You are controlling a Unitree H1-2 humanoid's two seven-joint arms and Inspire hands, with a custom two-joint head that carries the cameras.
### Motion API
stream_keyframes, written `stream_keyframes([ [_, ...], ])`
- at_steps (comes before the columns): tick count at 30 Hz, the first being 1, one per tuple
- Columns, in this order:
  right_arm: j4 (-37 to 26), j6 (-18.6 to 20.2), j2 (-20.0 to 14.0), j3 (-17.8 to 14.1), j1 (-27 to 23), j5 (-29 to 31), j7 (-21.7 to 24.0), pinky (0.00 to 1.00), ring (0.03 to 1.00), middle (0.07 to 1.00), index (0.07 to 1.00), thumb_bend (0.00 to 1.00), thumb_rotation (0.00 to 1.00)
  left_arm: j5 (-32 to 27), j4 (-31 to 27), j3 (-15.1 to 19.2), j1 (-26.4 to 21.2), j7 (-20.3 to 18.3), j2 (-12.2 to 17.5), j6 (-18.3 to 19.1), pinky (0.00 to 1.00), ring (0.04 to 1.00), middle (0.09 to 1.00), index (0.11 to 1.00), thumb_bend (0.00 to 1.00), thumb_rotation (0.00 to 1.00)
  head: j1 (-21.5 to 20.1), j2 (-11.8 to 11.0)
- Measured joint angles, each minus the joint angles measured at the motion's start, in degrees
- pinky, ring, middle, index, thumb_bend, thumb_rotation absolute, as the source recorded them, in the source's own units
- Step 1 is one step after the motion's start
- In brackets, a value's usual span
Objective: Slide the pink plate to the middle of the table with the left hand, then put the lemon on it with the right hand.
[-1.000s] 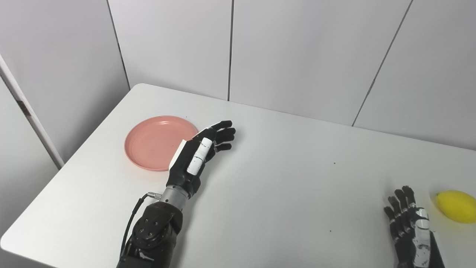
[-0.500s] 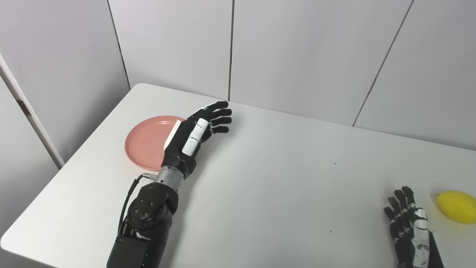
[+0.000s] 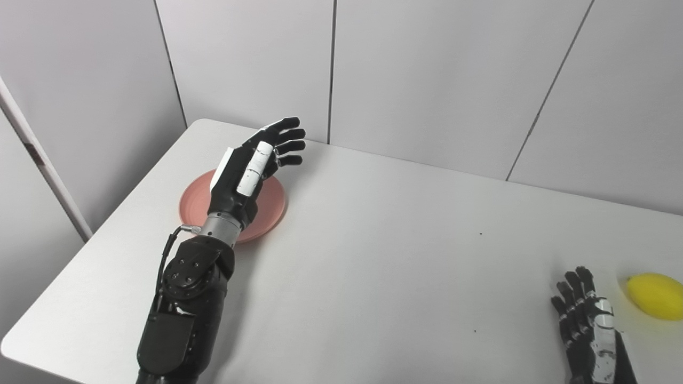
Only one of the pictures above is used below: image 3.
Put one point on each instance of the yellow lemon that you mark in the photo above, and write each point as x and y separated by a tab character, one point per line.
657	296

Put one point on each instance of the white partition post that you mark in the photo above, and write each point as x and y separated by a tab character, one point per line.
50	170

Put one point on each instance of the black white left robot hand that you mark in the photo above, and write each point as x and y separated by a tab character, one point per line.
243	176

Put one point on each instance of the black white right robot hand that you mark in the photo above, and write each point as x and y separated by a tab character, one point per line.
597	336

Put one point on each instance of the pink round plate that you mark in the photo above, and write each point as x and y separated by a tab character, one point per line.
269	208

